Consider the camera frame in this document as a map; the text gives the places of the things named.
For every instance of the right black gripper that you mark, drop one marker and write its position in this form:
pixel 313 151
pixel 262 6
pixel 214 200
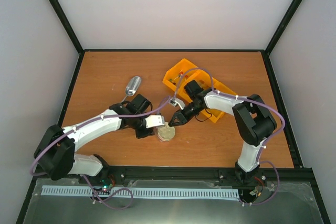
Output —
pixel 178 114

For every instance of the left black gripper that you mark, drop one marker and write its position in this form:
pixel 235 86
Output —
pixel 141 134

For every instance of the white round lid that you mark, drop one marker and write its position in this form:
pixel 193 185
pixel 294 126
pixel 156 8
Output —
pixel 165 128

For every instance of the orange three-compartment bin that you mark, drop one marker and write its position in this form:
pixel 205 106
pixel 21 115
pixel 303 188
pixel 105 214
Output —
pixel 192 81

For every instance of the silver metal scoop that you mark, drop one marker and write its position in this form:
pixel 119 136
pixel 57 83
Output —
pixel 132 87

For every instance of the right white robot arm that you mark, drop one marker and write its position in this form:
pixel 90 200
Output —
pixel 254 122

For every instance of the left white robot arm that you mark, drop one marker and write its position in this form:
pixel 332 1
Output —
pixel 57 153

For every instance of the clear glass bowl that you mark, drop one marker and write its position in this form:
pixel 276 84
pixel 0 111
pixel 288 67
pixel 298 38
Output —
pixel 166 135

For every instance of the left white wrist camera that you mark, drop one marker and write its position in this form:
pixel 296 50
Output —
pixel 154 121

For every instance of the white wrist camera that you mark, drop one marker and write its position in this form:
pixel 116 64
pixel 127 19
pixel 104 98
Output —
pixel 154 121
pixel 176 102

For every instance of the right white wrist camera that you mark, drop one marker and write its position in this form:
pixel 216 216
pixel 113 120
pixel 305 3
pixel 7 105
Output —
pixel 176 102

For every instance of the light blue cable duct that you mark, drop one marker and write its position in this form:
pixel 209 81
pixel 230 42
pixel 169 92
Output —
pixel 147 193

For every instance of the black front rail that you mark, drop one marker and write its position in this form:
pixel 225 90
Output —
pixel 122 175

